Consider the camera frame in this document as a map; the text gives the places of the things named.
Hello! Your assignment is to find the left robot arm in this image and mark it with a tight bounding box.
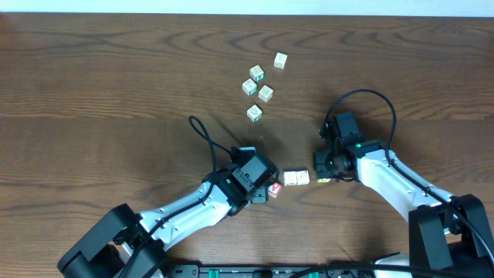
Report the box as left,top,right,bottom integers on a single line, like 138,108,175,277
57,164,279,277

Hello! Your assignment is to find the right black cable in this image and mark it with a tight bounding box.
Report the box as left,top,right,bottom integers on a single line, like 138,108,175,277
323,88,494,271

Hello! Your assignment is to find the wooden block row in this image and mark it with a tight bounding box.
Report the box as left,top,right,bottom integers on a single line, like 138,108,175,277
296,170,310,185

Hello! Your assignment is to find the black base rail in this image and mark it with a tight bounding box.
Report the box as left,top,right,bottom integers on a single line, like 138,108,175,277
157,264,373,278

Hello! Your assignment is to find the plain wooden block centre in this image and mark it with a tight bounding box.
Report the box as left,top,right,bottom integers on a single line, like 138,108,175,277
259,85,274,103

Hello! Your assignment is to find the plain wooden block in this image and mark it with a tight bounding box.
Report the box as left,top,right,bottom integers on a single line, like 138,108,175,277
259,85,274,103
273,53,288,70

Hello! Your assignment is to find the left black cable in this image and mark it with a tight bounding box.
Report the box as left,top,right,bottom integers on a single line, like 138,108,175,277
119,114,236,278

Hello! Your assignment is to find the green edged wooden block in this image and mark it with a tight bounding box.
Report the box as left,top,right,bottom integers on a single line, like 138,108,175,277
249,65,265,82

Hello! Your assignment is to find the far plain wooden block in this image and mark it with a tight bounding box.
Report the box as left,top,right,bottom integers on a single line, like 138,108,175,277
273,53,288,70

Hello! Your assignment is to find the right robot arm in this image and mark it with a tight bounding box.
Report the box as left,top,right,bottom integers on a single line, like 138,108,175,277
313,140,493,277

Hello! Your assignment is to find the red letter block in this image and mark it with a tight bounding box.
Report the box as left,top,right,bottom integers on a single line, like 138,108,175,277
268,182,283,198

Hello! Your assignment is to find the teal edged wooden block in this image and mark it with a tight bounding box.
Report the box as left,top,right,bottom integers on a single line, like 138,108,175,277
242,78,258,96

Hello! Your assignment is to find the yellow edged wooden block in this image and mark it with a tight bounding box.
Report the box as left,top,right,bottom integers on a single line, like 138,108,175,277
246,104,263,123

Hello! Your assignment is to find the black cable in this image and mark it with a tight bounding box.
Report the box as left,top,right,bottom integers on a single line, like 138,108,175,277
119,114,236,278
323,88,494,271

